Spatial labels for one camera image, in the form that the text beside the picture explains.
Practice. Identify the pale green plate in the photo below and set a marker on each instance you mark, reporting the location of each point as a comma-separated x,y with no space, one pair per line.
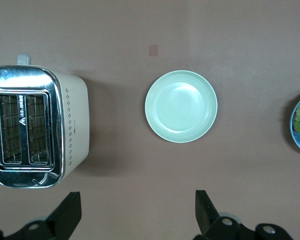
181,106

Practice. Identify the cream chrome toaster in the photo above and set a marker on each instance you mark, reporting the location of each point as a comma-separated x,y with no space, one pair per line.
75,115

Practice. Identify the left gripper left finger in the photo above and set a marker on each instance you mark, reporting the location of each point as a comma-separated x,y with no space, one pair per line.
65,215

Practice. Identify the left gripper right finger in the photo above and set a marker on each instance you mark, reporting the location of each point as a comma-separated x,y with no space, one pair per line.
207,217

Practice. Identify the small brown tape patch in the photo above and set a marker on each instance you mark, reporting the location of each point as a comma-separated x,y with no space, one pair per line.
153,50

